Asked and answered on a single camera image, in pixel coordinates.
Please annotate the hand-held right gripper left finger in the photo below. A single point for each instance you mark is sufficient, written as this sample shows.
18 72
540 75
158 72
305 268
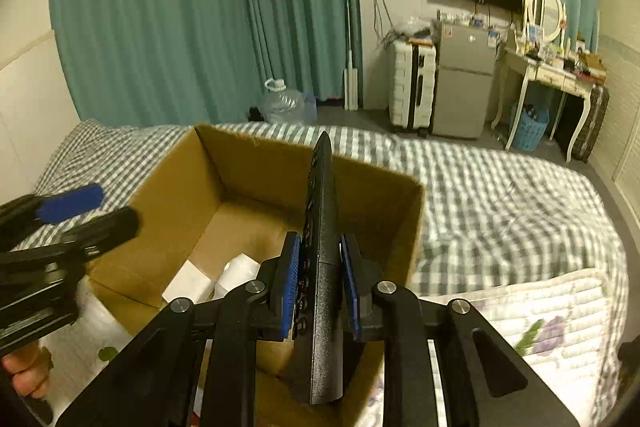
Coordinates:
291 283

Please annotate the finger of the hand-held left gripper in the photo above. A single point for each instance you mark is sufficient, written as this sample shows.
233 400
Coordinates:
107 227
70 203

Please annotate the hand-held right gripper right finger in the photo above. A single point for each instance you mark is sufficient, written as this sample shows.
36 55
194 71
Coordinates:
350 287

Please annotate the black remote control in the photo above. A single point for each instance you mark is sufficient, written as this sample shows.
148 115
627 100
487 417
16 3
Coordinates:
322 257

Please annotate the brown cardboard box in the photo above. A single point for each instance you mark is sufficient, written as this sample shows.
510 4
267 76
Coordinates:
235 187

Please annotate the person's left hand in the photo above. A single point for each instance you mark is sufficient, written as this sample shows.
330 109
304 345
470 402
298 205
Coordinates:
27 369

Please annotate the white paper roll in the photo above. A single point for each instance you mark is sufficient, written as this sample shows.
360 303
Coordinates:
237 274

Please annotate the white flat box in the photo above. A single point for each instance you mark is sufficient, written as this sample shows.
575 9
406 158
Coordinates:
189 283

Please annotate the grey checked bed sheet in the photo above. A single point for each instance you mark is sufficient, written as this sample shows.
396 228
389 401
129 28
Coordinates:
500 202

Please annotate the clear water jug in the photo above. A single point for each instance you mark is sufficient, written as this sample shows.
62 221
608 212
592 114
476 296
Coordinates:
285 104

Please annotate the white floral quilt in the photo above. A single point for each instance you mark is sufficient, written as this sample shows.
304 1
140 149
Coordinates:
550 312

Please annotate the white flat mop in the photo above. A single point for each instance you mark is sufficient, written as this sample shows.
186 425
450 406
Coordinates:
351 84

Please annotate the wide teal curtain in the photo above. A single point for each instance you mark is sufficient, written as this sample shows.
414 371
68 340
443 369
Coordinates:
150 7

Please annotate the white hard suitcase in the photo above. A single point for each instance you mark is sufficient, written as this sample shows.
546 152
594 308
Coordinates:
407 82

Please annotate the silver mini fridge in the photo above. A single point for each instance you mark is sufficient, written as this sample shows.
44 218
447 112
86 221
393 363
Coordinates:
462 77

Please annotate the blue plastic basket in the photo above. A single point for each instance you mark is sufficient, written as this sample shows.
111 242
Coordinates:
529 129

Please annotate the clear plastic bag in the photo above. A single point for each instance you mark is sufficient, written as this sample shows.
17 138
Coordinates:
412 27

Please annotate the white vanity table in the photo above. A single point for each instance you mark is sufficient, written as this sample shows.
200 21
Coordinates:
545 74

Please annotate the dark suitcase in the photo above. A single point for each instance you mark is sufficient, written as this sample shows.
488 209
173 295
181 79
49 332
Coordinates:
592 122

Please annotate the white oval mirror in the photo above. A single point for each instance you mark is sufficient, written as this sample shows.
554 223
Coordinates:
546 9

